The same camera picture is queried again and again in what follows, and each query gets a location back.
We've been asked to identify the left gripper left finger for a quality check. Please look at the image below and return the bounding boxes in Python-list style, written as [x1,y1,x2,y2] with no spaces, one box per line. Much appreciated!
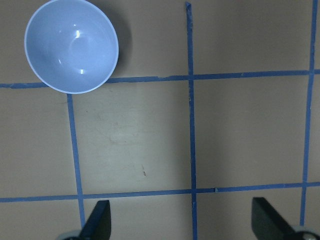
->
[77,200,112,240]

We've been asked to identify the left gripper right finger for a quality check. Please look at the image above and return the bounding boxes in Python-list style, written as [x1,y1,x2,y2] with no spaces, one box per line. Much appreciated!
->
[251,197,296,240]

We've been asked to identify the blue bowl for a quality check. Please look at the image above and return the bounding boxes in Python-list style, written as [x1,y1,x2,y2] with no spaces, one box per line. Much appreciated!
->
[24,0,119,94]

